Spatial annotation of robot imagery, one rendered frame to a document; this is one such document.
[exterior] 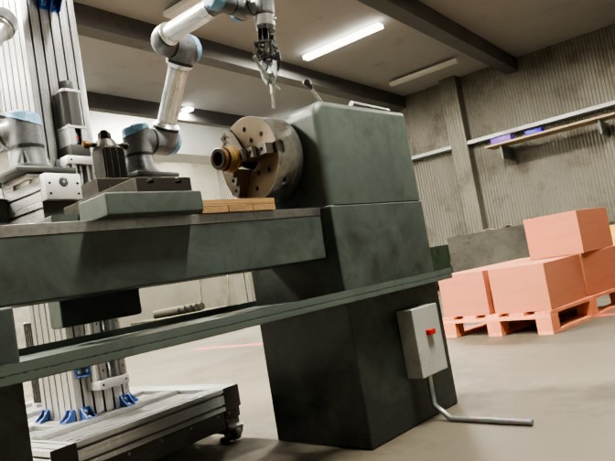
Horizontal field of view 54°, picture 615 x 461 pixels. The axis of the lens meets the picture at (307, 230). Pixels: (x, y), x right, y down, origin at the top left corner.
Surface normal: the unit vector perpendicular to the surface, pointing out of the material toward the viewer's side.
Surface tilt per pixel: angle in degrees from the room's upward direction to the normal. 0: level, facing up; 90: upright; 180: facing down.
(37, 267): 90
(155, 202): 90
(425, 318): 90
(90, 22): 90
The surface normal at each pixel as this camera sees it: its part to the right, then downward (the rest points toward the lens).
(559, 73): -0.59, 0.04
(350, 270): 0.72, -0.17
